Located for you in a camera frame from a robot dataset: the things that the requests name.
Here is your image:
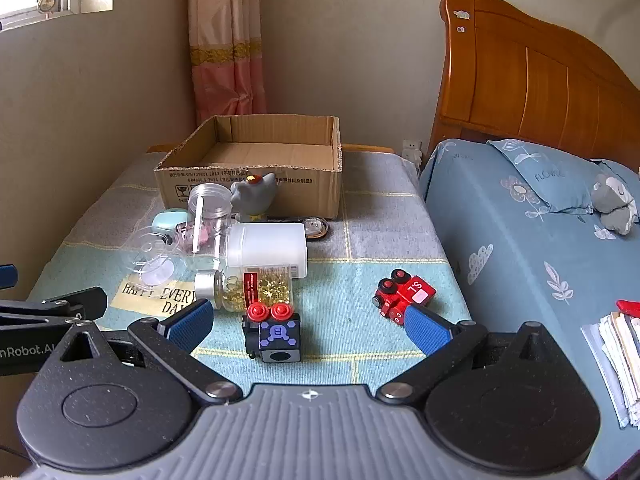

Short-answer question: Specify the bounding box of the pink beige curtain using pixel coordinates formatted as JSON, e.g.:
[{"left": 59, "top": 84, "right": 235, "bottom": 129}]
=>
[{"left": 187, "top": 0, "right": 267, "bottom": 126}]

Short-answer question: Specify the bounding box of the blue floral pillow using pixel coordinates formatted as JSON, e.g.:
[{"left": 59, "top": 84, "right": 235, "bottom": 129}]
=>
[{"left": 487, "top": 138, "right": 640, "bottom": 216}]

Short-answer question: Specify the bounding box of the brown cardboard box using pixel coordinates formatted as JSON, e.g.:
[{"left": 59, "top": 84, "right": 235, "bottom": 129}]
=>
[{"left": 153, "top": 115, "right": 344, "bottom": 221}]

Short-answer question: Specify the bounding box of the mint green oval case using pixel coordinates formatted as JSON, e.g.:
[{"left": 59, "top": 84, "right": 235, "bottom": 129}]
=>
[{"left": 151, "top": 208, "right": 190, "bottom": 233}]

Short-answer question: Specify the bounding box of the small pink plastic item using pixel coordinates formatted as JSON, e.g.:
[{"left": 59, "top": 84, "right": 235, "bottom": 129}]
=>
[{"left": 174, "top": 223, "right": 211, "bottom": 253}]

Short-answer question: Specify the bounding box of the white plastic bottle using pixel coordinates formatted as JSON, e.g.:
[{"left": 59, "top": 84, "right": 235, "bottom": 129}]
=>
[{"left": 225, "top": 223, "right": 307, "bottom": 279}]

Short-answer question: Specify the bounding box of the round clear plastic lid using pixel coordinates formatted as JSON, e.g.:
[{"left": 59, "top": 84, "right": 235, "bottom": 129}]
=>
[{"left": 125, "top": 227, "right": 188, "bottom": 291}]

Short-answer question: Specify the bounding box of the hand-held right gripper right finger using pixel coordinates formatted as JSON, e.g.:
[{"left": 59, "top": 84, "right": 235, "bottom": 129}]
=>
[{"left": 375, "top": 304, "right": 576, "bottom": 407}]

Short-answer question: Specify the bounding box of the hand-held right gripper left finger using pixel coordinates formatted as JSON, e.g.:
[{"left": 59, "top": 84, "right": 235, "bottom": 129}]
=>
[{"left": 44, "top": 299, "right": 244, "bottom": 407}]

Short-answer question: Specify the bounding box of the wooden bed headboard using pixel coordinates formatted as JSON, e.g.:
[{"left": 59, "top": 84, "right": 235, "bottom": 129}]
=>
[{"left": 427, "top": 0, "right": 640, "bottom": 173}]

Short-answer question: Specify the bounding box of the red toy train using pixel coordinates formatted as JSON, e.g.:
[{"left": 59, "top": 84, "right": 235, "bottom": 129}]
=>
[{"left": 372, "top": 270, "right": 437, "bottom": 326}]

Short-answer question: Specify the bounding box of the grey elephant toy figure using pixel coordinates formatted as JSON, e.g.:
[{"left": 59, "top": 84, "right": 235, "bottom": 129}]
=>
[{"left": 230, "top": 172, "right": 281, "bottom": 223}]

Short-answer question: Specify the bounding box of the tall clear plastic jar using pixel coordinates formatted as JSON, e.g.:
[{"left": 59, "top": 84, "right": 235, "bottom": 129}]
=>
[{"left": 186, "top": 183, "right": 236, "bottom": 271}]

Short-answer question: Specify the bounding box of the stack of papers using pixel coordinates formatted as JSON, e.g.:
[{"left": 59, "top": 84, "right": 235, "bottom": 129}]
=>
[{"left": 581, "top": 311, "right": 640, "bottom": 430}]

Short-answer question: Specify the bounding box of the checkered blue grey tablecloth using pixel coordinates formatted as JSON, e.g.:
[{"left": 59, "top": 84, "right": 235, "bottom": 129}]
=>
[{"left": 25, "top": 150, "right": 473, "bottom": 396}]

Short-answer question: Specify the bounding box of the black cube robot toy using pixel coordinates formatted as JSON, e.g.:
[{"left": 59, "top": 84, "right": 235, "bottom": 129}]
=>
[{"left": 242, "top": 302, "right": 302, "bottom": 365}]

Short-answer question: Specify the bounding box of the yellow capsule bottle silver cap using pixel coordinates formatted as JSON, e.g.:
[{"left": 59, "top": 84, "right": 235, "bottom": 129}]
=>
[{"left": 194, "top": 266, "right": 294, "bottom": 312}]

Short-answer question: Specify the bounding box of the blue floral bed sheet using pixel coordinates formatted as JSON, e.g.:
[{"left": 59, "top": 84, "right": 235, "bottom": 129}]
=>
[{"left": 419, "top": 139, "right": 640, "bottom": 480}]

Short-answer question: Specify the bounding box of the grey plush toy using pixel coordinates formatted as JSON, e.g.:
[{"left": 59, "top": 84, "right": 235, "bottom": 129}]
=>
[{"left": 592, "top": 175, "right": 639, "bottom": 236}]

